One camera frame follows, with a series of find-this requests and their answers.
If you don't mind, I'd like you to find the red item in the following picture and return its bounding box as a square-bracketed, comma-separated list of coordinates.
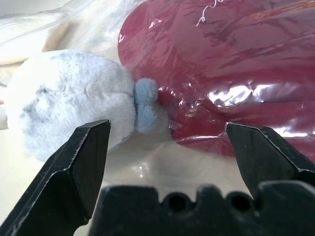
[117, 0, 315, 164]

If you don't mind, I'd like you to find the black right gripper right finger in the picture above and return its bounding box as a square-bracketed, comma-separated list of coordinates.
[225, 121, 315, 200]

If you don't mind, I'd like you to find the clear plastic bag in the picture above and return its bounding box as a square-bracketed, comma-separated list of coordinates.
[0, 0, 315, 173]

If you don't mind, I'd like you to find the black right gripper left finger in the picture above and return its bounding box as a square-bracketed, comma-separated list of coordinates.
[0, 119, 111, 236]

